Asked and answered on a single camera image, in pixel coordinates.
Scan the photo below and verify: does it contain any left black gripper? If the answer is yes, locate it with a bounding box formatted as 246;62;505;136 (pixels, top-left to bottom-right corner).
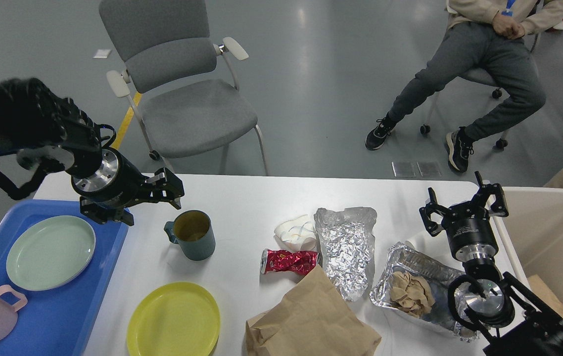
72;148;185;226

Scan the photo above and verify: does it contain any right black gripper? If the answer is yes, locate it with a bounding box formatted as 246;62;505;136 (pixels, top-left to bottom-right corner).
419;171;510;260

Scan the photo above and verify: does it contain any dark teal mug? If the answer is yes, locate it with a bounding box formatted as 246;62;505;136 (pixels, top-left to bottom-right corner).
163;210;216;261

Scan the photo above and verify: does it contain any yellow plate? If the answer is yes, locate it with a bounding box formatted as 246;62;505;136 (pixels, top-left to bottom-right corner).
126;281;221;356

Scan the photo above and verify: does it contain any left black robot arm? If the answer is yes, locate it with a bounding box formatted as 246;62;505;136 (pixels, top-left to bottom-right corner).
0;78;185;226

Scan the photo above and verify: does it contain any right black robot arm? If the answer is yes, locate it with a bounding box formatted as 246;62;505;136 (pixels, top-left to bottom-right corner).
420;172;563;356

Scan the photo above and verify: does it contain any aluminium foil tray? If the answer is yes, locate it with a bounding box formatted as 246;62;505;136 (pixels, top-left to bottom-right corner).
370;242;480;343

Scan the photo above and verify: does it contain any crumpled brown napkin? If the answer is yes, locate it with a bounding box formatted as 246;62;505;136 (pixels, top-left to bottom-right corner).
390;272;435;318

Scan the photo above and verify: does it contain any cardboard piece in bin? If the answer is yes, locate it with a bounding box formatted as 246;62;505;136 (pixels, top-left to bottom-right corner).
527;275;563;318

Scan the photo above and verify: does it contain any grey office chair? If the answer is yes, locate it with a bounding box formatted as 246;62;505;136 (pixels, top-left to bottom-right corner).
98;0;270;175

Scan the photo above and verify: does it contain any silver foil bag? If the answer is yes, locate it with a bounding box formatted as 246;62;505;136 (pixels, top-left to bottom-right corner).
314;207;377;302

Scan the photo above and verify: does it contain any blue plastic tray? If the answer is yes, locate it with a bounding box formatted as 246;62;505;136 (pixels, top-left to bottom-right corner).
0;200;128;356

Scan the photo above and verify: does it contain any crumpled white tissue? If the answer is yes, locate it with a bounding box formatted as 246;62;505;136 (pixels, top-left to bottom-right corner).
274;215;317;252

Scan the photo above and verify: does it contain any pale green plate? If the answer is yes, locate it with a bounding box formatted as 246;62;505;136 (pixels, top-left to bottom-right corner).
6;216;96;291

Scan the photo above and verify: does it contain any person's wheeled chair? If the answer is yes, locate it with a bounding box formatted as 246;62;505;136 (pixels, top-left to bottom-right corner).
419;0;544;149

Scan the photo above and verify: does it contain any crushed red can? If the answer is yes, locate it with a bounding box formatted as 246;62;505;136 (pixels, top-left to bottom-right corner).
260;249;322;276

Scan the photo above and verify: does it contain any seated person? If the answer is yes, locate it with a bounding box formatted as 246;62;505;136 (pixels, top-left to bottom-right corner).
365;0;563;172

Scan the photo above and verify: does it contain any brown paper bag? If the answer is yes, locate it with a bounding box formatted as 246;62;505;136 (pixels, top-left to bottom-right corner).
245;266;382;356

